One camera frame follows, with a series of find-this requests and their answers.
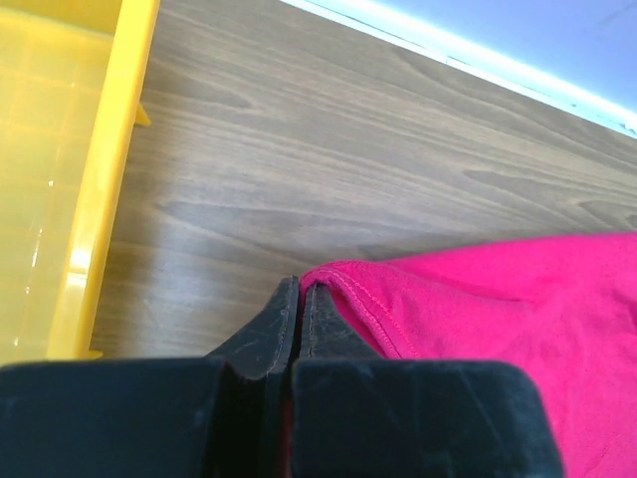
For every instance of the red t shirt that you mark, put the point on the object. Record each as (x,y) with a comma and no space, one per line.
(563,309)

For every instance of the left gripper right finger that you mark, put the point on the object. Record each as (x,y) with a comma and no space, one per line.
(357,414)

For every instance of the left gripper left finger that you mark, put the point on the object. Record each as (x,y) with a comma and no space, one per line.
(218,415)

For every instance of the yellow plastic tray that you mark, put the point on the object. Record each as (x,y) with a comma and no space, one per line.
(71,78)

